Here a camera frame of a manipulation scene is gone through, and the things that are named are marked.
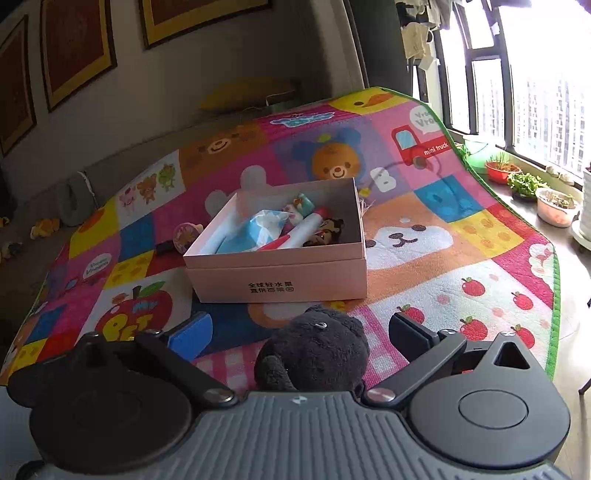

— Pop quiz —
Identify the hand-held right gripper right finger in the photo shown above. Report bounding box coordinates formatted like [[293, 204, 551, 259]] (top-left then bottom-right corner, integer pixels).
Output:
[[362, 312, 537, 409]]

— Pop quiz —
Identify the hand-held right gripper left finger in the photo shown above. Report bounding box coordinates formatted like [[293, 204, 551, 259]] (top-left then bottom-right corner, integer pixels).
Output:
[[73, 311, 234, 409]]

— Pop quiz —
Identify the black plush toy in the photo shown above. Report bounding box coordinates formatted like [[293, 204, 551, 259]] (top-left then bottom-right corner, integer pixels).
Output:
[[255, 305, 370, 398]]

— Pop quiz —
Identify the pink and gold toy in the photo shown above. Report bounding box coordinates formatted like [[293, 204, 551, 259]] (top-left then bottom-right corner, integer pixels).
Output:
[[173, 222, 204, 254]]

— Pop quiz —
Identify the pink cardboard box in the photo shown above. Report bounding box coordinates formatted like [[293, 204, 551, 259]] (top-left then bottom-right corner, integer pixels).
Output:
[[183, 178, 368, 304]]

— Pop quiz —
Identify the blue cotton pad packet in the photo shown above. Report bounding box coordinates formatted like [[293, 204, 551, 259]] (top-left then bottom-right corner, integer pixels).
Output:
[[217, 210, 289, 253]]

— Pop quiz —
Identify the red dress doll toy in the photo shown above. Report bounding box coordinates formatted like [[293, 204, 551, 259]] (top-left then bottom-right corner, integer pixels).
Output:
[[302, 218, 346, 247]]

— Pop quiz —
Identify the white and red foam rocket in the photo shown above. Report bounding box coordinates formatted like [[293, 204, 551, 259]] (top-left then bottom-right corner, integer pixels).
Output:
[[259, 208, 331, 251]]

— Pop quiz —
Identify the teal and white small toy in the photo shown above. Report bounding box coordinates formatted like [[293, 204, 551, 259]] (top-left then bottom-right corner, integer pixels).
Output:
[[283, 193, 317, 220]]

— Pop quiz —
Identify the colourful cartoon play mat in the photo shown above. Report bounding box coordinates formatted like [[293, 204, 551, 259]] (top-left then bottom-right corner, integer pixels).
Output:
[[0, 87, 561, 386]]

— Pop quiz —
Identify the grey neck pillow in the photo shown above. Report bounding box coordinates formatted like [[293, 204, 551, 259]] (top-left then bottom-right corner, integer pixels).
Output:
[[62, 172, 99, 227]]

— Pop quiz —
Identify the yellow plush toy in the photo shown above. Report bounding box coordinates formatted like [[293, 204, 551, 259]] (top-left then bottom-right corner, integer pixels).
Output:
[[30, 218, 61, 240]]

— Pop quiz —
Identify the black metal stand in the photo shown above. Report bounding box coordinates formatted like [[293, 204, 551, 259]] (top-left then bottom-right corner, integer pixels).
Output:
[[578, 295, 591, 396]]

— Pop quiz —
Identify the red plant pot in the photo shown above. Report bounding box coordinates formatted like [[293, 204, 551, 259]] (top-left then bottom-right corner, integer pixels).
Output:
[[485, 154, 516, 184]]

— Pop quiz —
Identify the green leafy plant tray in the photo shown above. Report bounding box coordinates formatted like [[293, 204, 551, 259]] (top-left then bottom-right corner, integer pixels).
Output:
[[507, 172, 548, 200]]

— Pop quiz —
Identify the green plastic basin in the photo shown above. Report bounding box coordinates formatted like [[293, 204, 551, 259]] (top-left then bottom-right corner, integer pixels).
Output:
[[464, 138, 491, 174]]

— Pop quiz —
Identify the pink flower pot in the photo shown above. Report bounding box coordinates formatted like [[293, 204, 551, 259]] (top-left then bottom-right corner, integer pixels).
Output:
[[536, 188, 581, 228]]

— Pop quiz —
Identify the white ribbed plant pot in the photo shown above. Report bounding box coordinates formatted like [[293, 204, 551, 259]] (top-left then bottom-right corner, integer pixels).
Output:
[[573, 168, 591, 250]]

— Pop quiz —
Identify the yellow pillow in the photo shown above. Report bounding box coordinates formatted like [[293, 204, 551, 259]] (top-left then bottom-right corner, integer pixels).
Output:
[[201, 78, 301, 110]]

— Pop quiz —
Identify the beige hanging cloth bag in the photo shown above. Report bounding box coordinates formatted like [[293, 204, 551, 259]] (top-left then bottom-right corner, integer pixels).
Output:
[[403, 22, 432, 60]]

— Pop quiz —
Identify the large gold framed picture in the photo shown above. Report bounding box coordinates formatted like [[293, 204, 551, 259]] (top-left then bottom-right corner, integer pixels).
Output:
[[140, 0, 272, 49]]

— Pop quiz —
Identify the black window frame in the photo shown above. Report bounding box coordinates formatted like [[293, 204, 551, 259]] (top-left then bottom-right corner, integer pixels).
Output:
[[434, 0, 591, 178]]

